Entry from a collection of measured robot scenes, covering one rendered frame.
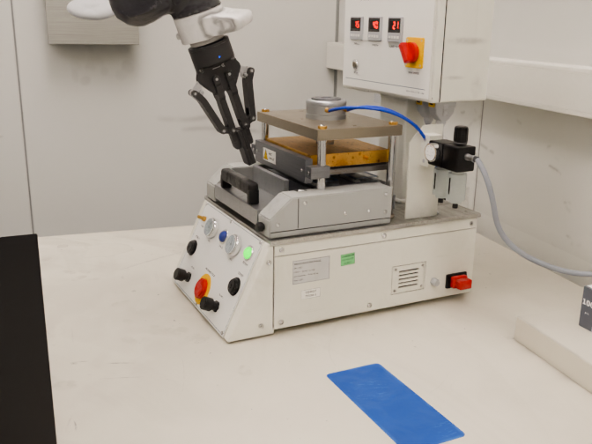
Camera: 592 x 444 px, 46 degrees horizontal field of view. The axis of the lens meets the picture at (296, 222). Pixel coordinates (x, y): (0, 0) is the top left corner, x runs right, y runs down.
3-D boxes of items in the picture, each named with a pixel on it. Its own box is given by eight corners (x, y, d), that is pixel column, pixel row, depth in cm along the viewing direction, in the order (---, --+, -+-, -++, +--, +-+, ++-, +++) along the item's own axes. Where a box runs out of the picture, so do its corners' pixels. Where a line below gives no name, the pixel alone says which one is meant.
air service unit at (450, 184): (431, 194, 135) (436, 118, 130) (481, 213, 122) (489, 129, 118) (408, 196, 132) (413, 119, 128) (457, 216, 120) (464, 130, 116)
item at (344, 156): (336, 151, 152) (337, 107, 149) (393, 171, 133) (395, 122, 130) (264, 157, 145) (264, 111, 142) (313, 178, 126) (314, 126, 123)
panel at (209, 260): (173, 281, 148) (207, 201, 147) (223, 337, 122) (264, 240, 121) (165, 278, 147) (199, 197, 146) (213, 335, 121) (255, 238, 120)
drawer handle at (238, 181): (229, 186, 140) (229, 166, 139) (259, 203, 127) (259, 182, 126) (220, 187, 139) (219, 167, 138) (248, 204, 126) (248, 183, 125)
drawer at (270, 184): (339, 188, 156) (340, 154, 153) (395, 212, 137) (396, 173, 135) (214, 201, 143) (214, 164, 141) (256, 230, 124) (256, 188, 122)
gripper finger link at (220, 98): (219, 74, 123) (212, 77, 122) (239, 133, 127) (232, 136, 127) (212, 72, 126) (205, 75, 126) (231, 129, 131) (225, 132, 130)
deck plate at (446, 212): (384, 181, 168) (385, 176, 168) (481, 217, 139) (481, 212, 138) (203, 199, 149) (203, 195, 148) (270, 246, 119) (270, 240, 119)
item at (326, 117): (355, 146, 158) (358, 88, 154) (440, 173, 131) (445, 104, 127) (256, 154, 147) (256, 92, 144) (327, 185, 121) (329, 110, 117)
